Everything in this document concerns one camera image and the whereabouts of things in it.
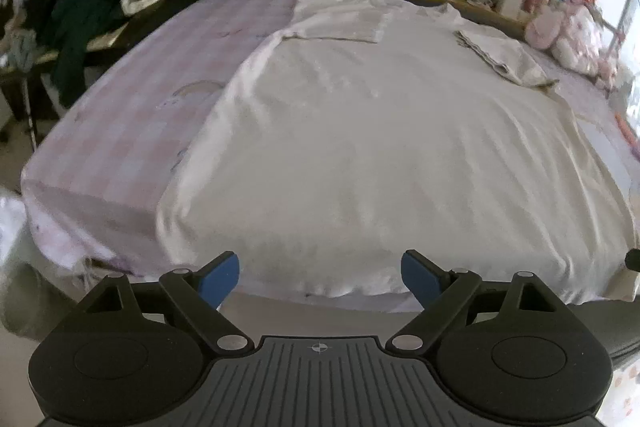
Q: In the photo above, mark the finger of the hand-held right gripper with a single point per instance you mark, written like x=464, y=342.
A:
x=635, y=258

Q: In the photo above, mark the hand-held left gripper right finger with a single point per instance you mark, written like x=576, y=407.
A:
x=420, y=277

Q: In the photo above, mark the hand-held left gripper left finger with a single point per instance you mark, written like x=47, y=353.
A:
x=220, y=277

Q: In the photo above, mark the cream printed t-shirt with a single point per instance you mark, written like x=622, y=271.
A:
x=375, y=132

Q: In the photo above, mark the pink checked cartoon bed sheet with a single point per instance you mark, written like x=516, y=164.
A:
x=125, y=132

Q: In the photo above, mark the white plush bunny pink bows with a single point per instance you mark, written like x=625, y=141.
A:
x=580, y=39

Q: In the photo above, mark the pink round plush toy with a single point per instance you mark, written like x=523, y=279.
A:
x=545, y=29

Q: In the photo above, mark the black garment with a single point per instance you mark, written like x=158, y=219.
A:
x=75, y=37

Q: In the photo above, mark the white pen holder box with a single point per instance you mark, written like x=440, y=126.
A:
x=508, y=2

